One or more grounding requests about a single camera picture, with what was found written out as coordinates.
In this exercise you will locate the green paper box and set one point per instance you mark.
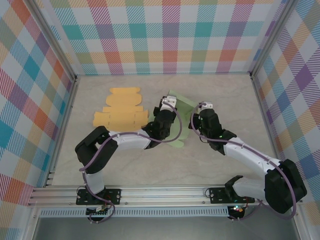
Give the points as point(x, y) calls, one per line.
point(185, 102)

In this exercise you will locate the orange paper box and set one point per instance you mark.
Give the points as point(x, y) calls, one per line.
point(122, 100)

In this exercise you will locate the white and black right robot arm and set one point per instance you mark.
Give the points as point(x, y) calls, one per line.
point(250, 155)

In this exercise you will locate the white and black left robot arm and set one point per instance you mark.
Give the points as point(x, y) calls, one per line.
point(130, 142)

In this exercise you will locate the small circuit board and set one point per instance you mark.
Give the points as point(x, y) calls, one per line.
point(237, 209)
point(98, 211)

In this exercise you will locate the grey metal panel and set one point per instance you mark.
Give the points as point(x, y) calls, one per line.
point(162, 230)

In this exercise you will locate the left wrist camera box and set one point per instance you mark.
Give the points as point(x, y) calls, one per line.
point(170, 101)

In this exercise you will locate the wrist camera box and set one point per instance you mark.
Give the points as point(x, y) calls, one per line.
point(207, 105)
point(170, 101)

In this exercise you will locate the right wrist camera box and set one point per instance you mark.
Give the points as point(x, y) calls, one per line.
point(207, 105)

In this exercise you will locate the aluminium side rail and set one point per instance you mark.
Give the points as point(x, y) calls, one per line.
point(262, 112)
point(65, 120)

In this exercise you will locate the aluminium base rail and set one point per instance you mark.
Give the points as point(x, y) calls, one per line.
point(162, 193)

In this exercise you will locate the aluminium corner post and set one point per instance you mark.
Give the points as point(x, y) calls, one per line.
point(271, 37)
point(53, 40)

